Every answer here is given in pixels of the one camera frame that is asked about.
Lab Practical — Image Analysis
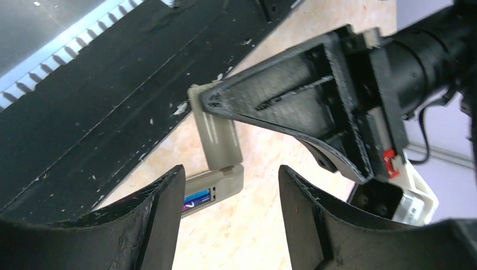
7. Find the grey white remote control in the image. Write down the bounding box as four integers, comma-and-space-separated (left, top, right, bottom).
182, 164, 244, 218

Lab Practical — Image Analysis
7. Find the purple AAA battery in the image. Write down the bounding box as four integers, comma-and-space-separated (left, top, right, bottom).
182, 197, 212, 214

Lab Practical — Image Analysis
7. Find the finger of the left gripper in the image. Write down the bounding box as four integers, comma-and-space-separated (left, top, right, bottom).
200, 31, 374, 184

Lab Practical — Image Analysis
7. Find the blue AAA battery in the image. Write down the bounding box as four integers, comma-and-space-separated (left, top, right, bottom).
184, 189, 211, 203

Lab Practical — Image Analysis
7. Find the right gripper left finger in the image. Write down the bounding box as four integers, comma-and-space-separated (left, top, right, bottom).
1, 165, 186, 269

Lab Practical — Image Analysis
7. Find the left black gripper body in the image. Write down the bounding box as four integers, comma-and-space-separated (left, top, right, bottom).
335, 24, 408, 182

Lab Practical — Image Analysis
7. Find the grey remote battery cover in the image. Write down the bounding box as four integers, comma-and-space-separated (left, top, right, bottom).
187, 81, 243, 171

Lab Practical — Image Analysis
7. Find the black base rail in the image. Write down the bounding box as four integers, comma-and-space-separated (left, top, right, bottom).
1, 1, 297, 224

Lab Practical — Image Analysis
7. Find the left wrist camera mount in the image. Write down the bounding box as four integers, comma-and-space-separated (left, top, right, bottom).
347, 149, 439, 226

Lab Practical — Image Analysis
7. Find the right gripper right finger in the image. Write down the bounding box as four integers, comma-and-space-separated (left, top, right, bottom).
278, 165, 476, 269

